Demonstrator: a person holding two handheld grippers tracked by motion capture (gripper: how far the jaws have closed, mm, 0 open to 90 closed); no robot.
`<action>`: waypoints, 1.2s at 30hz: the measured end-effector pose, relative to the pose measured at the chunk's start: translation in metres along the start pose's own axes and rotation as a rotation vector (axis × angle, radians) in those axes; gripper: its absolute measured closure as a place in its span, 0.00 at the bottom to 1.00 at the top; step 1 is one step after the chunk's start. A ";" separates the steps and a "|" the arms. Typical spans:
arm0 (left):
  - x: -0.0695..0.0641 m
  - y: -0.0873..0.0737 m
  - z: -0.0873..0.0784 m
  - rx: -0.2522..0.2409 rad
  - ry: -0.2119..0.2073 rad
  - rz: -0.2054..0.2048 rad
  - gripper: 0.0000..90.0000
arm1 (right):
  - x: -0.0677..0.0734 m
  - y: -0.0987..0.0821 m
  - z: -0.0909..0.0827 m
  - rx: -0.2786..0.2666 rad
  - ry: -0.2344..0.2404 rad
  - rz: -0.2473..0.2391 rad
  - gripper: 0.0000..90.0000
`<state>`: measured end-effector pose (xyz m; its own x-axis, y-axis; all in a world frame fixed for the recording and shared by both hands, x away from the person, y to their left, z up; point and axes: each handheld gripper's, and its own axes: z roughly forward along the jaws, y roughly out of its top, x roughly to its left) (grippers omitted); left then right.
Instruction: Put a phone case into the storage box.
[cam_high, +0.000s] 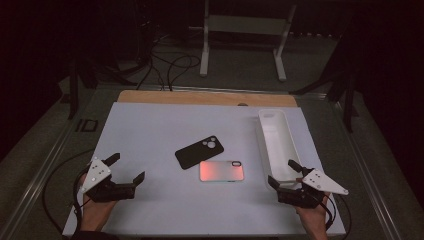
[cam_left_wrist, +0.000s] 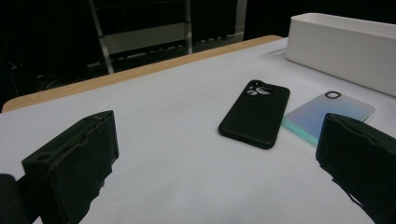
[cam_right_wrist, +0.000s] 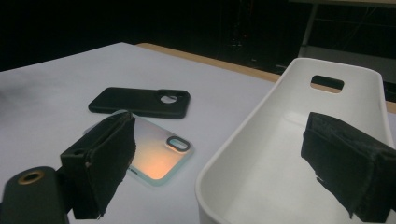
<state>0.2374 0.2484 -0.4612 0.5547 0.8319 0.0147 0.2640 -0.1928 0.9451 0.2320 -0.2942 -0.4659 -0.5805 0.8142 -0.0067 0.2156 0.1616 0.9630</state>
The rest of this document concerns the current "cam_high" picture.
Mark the metal floor rail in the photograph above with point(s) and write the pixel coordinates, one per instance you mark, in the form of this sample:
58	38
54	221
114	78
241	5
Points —
370	180
38	180

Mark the person's right hand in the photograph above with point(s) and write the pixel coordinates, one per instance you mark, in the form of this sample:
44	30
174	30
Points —
315	220

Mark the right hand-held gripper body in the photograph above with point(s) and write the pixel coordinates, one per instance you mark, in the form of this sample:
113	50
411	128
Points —
313	193

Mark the white plastic bin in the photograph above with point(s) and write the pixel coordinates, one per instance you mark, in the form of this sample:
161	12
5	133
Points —
276	143

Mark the person's left hand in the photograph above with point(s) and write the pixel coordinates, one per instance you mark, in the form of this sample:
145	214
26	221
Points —
95	213

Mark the white metal stand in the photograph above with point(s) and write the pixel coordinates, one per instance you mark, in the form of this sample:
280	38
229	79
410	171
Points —
245	25

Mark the black stand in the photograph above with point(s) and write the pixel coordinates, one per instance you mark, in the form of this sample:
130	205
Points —
348	106
73	100

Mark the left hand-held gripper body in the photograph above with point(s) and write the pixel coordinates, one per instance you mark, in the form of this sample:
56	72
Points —
100	191

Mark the black phone case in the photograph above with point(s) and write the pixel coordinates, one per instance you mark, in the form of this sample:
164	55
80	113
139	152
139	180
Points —
196	153

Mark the white board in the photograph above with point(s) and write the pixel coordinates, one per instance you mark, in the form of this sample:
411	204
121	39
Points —
150	133

